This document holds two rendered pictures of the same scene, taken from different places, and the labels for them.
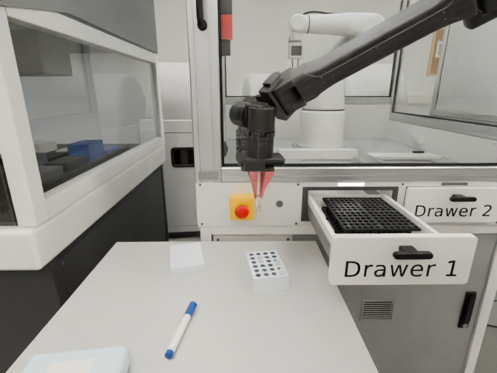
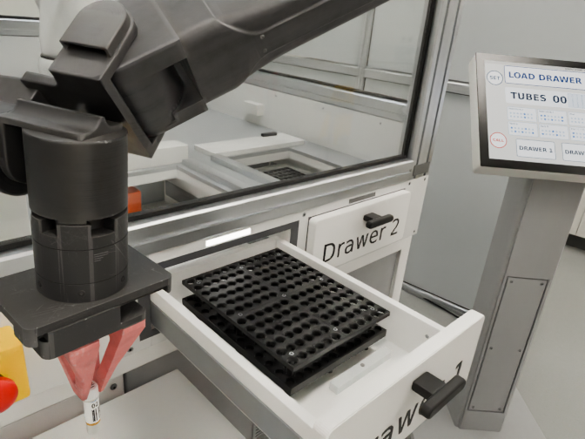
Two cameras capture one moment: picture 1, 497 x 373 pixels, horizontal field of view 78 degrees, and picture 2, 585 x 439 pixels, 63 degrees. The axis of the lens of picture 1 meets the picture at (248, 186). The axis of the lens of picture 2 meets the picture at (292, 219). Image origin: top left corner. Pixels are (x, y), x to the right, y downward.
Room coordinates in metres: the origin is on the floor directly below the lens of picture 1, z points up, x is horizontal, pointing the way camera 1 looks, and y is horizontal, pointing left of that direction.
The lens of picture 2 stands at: (0.37, 0.07, 1.25)
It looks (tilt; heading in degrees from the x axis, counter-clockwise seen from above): 23 degrees down; 315
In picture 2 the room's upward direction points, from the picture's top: 5 degrees clockwise
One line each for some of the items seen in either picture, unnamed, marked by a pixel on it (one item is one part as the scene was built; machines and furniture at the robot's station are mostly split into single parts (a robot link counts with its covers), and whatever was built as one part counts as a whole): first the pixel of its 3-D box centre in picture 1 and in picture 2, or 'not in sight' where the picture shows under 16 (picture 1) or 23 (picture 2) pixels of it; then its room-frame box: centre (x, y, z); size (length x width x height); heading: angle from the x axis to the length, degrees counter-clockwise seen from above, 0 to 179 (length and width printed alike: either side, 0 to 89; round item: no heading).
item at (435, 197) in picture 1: (452, 204); (361, 229); (0.88, -0.63, 0.87); 0.29 x 0.02 x 0.11; 91
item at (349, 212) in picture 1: (364, 222); (282, 315); (0.76, -0.31, 0.87); 0.22 x 0.18 x 0.06; 1
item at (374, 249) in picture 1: (400, 259); (406, 397); (0.56, -0.31, 0.87); 0.29 x 0.02 x 0.11; 91
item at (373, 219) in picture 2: (460, 197); (374, 219); (0.85, -0.63, 0.91); 0.07 x 0.04 x 0.01; 91
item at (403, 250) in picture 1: (409, 251); (433, 388); (0.53, -0.31, 0.91); 0.07 x 0.04 x 0.01; 91
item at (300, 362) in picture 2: (381, 228); (340, 334); (0.66, -0.31, 0.90); 0.18 x 0.02 x 0.01; 91
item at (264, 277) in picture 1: (265, 269); not in sight; (0.67, -0.04, 0.78); 0.12 x 0.08 x 0.04; 9
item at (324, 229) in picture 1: (362, 222); (277, 314); (0.77, -0.31, 0.86); 0.40 x 0.26 x 0.06; 1
